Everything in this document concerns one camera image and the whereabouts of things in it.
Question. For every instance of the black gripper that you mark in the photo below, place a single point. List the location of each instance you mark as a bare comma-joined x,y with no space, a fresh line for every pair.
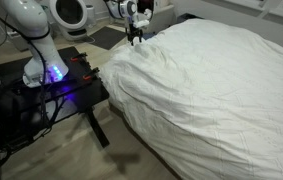
135,31

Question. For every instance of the blue hard-shell suitcase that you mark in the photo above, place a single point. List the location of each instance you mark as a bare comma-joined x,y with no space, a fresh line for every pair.
148,36

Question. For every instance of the black robot table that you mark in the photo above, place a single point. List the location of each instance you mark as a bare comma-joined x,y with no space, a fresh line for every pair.
81,95

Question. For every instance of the round white litter box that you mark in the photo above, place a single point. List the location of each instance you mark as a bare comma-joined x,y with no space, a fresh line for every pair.
68,13

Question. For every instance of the black floor mat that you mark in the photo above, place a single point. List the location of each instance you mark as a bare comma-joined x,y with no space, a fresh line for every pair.
107,37

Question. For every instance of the beige armchair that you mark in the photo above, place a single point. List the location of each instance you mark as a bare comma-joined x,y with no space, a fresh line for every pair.
162,18

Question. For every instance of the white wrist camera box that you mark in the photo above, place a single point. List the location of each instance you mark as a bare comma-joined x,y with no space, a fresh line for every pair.
141,23

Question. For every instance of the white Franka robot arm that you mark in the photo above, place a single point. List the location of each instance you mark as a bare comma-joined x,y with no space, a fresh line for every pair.
37,43

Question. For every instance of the dark grey ottoman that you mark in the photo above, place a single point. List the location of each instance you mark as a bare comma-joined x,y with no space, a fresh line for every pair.
187,17

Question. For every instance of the white trash bin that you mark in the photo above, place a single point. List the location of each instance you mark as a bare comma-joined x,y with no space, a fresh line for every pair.
91,16

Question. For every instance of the white low cabinet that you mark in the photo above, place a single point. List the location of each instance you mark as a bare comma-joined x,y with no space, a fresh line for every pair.
16,41

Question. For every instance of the white stitched duvet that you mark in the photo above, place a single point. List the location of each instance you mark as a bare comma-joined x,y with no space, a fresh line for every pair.
231,100

